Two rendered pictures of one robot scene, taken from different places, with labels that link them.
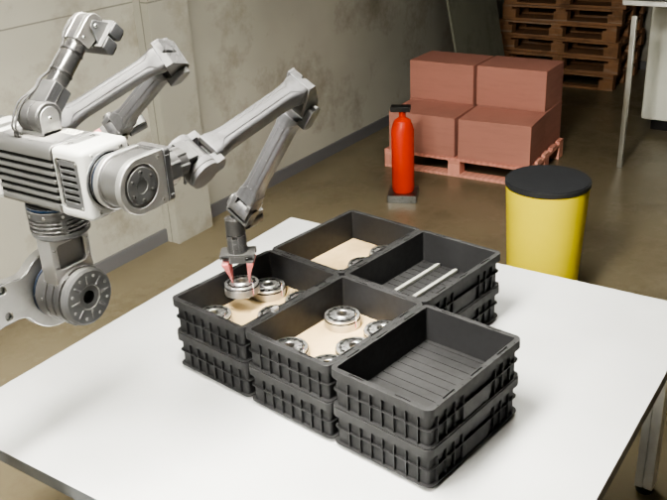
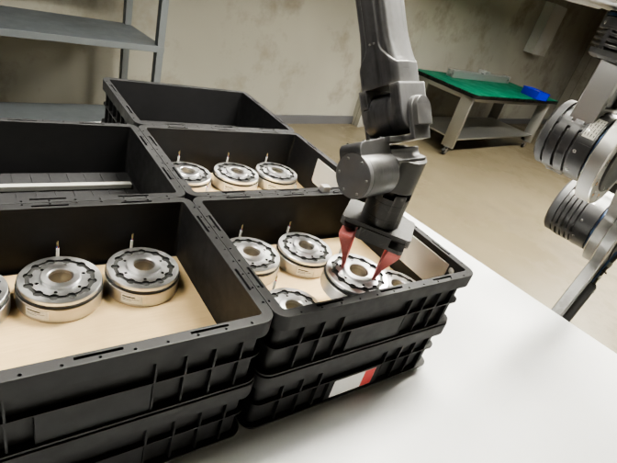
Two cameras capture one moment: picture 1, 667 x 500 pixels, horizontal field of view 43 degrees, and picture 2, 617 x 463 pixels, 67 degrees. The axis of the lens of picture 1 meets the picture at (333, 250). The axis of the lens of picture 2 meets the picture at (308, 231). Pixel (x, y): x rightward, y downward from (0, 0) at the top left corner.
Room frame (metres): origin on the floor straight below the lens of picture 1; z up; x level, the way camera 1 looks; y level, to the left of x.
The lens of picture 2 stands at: (2.87, 0.25, 1.30)
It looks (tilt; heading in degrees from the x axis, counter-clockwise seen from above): 29 degrees down; 186
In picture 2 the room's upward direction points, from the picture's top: 17 degrees clockwise
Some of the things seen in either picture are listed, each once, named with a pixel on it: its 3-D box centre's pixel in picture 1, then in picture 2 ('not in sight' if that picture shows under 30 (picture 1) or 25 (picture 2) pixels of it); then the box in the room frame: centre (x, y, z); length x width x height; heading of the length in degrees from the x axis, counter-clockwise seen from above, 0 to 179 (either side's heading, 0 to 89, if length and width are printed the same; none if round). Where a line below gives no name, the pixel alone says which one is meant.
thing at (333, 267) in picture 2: (241, 283); (357, 274); (2.25, 0.28, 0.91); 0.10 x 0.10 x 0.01
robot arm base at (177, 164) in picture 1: (166, 167); not in sight; (1.75, 0.35, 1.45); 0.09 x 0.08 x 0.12; 55
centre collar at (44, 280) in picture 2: not in sight; (61, 276); (2.44, -0.09, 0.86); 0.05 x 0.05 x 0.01
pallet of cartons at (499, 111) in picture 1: (474, 114); not in sight; (5.79, -1.04, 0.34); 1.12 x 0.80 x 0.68; 53
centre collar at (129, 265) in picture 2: not in sight; (143, 265); (2.35, -0.02, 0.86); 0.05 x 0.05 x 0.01
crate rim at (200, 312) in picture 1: (257, 289); (334, 242); (2.19, 0.23, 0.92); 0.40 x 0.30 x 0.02; 137
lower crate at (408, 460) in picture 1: (427, 409); not in sight; (1.78, -0.22, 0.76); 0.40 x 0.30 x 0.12; 137
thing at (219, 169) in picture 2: (354, 347); (236, 173); (1.94, -0.04, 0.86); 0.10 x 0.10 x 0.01
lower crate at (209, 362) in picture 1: (261, 336); (309, 313); (2.19, 0.23, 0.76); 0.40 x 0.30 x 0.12; 137
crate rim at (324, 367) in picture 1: (335, 319); (253, 162); (1.98, 0.00, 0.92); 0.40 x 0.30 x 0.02; 137
